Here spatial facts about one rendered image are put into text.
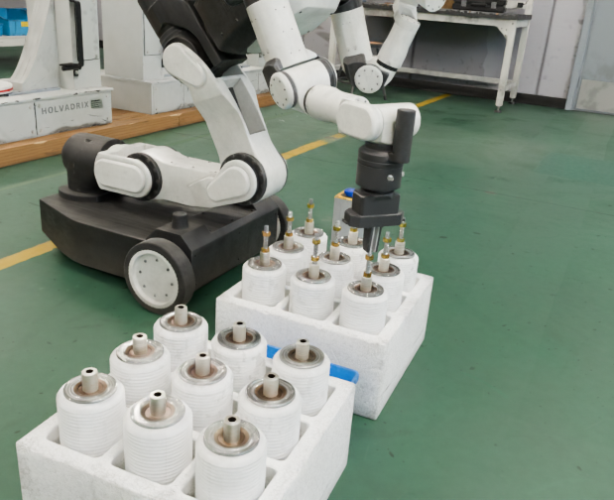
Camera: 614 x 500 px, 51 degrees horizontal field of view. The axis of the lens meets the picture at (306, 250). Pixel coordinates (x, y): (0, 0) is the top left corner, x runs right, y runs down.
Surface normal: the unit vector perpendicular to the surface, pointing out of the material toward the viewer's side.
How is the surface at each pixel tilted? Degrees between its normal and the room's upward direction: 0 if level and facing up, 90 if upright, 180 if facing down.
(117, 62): 90
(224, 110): 113
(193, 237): 45
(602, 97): 90
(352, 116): 90
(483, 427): 0
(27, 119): 90
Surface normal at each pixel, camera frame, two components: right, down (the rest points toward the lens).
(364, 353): -0.41, 0.31
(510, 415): 0.07, -0.93
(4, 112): 0.89, 0.22
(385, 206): 0.37, 0.37
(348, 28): -0.18, 0.49
